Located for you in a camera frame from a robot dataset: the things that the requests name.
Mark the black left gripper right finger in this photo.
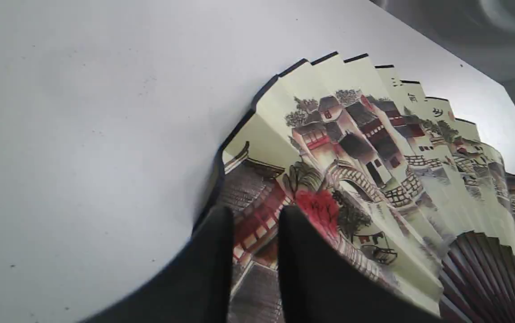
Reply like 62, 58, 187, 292
278, 206, 441, 323

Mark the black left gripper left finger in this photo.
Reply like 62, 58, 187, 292
84, 206, 234, 323

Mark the painted folding paper fan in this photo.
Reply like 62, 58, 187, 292
207, 52, 515, 323

